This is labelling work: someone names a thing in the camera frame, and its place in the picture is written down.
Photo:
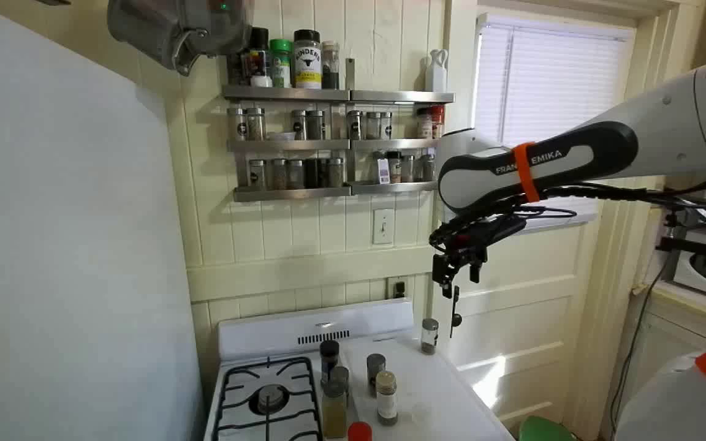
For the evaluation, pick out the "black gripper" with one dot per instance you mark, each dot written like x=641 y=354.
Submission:
x=476 y=233

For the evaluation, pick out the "glass spice jar steel lid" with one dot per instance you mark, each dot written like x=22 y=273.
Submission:
x=430 y=337

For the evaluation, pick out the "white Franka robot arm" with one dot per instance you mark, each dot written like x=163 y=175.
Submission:
x=672 y=124

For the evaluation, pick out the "white stove cover board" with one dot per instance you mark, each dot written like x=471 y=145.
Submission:
x=428 y=394

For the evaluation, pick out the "glass jar brown spice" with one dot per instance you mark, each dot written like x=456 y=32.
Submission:
x=375 y=373

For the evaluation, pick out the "white label spice jar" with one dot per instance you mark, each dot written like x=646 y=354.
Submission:
x=386 y=398

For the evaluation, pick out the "dark lid glass jar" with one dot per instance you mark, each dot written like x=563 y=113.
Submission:
x=330 y=354

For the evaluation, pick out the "labelled glass spice jar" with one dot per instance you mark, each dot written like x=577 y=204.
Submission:
x=402 y=167

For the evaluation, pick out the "white kitchen stove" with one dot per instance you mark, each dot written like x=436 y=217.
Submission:
x=313 y=327

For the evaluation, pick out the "red lid spice jar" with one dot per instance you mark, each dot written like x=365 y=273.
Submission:
x=359 y=433

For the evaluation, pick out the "yellow spice glass jar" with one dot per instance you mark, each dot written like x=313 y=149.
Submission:
x=335 y=416

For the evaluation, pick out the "pale glass jar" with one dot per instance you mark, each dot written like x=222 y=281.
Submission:
x=423 y=124

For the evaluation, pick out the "red lid labelled jar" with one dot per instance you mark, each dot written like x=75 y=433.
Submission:
x=439 y=120

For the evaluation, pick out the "white panelled door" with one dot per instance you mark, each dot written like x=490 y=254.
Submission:
x=525 y=327

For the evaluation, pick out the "white barcode spice box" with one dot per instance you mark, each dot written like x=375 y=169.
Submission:
x=383 y=169

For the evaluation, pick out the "green round object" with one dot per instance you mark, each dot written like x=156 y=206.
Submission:
x=548 y=429

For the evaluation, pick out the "white shaker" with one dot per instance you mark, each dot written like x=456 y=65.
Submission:
x=439 y=71

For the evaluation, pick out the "white window blind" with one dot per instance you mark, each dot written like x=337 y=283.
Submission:
x=553 y=81

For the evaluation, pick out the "slim grey shaker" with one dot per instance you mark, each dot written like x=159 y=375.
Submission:
x=352 y=74

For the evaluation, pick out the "small dark bottle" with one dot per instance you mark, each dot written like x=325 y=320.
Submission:
x=330 y=68

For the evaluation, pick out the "white label black lid container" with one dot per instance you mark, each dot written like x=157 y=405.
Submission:
x=308 y=63

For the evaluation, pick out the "green lid bottle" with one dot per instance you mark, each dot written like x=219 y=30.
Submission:
x=281 y=65

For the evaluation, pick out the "dark glass bottle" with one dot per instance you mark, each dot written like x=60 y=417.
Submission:
x=257 y=57

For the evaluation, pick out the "white refrigerator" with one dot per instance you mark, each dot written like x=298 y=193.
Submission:
x=68 y=247

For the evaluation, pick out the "large hanging steel pan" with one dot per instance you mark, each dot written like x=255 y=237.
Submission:
x=157 y=32

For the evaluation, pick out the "wall outlet with plug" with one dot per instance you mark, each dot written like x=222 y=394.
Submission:
x=397 y=288

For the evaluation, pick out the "white wall light switch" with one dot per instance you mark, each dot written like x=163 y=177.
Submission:
x=383 y=227

